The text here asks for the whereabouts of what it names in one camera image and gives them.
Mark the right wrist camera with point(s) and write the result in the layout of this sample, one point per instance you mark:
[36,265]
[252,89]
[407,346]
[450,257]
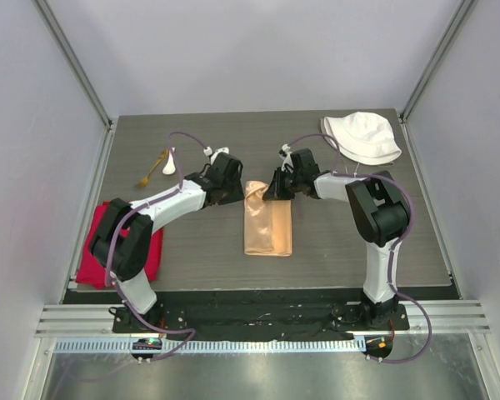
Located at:
[285,154]

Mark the left aluminium frame post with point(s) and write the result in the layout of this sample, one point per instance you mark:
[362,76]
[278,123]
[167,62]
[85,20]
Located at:
[59,36]

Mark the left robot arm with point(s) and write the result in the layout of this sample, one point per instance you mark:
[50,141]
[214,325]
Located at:
[122,239]

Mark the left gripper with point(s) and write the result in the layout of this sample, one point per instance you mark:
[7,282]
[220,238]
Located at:
[237,194]

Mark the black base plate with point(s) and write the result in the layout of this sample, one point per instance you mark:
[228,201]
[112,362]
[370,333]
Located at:
[269,314]

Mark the aluminium frame post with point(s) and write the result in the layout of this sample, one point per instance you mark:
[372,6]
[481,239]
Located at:
[449,36]
[59,36]

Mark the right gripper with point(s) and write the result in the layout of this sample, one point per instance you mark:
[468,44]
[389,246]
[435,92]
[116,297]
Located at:
[277,191]

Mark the aluminium front rail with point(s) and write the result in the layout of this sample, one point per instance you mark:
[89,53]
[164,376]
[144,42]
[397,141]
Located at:
[446,316]

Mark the peach cloth napkin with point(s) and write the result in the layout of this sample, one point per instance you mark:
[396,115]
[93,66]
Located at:
[267,225]

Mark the white slotted cable duct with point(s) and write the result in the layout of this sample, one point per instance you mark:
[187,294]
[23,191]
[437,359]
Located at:
[144,345]

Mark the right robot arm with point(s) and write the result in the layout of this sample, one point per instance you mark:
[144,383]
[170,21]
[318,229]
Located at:
[380,211]

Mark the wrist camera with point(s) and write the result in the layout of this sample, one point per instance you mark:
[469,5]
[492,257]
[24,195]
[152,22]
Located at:
[211,154]
[285,154]

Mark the red folded cloth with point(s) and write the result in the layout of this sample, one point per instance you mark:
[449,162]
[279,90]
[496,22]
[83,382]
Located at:
[91,273]

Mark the gold fork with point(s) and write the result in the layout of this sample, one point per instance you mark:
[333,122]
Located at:
[143,182]

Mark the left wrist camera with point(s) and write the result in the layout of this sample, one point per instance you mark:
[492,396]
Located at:
[211,154]

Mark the white spoon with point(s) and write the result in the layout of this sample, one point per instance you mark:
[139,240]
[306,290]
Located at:
[169,167]

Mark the white bucket hat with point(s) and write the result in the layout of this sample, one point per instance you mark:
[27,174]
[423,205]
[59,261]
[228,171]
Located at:
[363,137]

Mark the right aluminium frame post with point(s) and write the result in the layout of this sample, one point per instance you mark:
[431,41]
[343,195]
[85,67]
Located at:
[449,36]

